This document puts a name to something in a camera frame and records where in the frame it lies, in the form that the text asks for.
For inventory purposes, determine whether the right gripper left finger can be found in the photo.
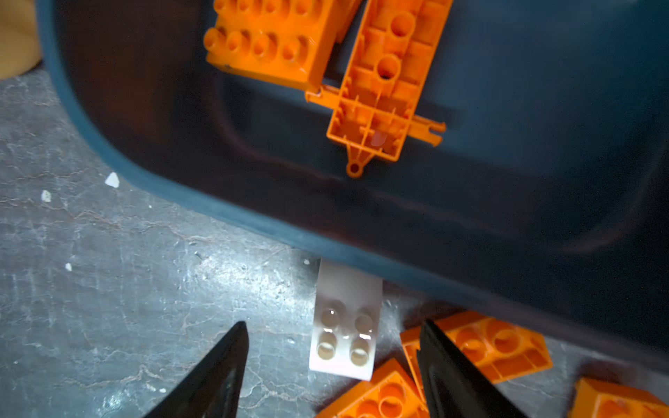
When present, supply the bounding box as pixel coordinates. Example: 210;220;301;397
147;322;249;418

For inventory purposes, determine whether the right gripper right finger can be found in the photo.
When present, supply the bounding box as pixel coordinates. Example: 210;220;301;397
417;320;525;418

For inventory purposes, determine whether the orange 2x3 lego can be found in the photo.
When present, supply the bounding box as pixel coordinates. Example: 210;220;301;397
400;310;554;403
567;378;668;418
315;359;430;418

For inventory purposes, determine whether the white L-shaped lego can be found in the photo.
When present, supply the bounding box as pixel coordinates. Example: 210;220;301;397
309;259;383;381

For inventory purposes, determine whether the orange long lego chassis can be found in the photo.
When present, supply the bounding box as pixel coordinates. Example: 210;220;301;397
305;0;452;179

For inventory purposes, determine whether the orange 2x4 lego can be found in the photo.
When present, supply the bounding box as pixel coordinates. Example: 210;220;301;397
203;0;361;92

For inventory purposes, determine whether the dark teal tub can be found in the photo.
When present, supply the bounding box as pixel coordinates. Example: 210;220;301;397
37;1;668;371

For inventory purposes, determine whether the yellow tub left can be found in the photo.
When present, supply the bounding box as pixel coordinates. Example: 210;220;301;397
0;0;42;80

